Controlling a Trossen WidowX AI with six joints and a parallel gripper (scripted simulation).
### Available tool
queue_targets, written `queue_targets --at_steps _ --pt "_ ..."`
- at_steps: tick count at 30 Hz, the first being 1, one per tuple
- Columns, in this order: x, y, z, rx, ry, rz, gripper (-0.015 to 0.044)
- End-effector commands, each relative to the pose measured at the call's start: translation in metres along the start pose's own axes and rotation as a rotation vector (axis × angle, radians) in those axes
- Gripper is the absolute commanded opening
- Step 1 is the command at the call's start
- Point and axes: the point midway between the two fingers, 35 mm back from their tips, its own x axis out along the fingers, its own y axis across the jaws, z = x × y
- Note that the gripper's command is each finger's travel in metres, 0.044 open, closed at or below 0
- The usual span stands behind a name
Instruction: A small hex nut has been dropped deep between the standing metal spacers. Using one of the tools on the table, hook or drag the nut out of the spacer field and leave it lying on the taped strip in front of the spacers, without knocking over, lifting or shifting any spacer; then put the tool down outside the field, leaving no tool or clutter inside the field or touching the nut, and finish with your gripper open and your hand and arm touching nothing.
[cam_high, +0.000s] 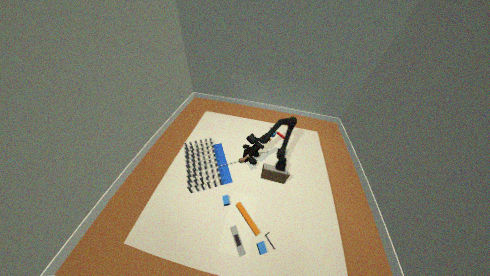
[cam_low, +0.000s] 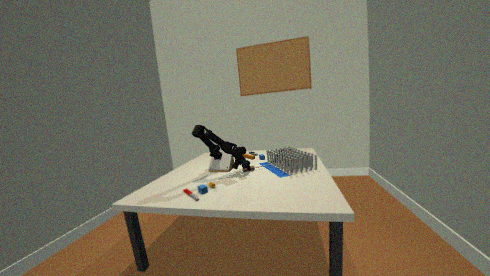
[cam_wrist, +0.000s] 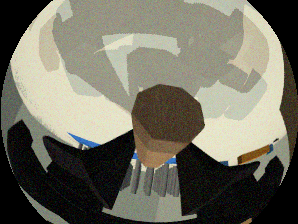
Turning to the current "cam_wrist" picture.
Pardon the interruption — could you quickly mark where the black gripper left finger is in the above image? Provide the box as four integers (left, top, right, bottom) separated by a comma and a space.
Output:
43, 129, 136, 210

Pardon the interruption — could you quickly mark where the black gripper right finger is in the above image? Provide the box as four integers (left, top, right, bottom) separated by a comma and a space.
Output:
174, 143, 261, 216

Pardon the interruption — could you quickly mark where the blue flat strip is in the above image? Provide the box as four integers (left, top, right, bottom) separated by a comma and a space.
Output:
68, 133, 177, 164

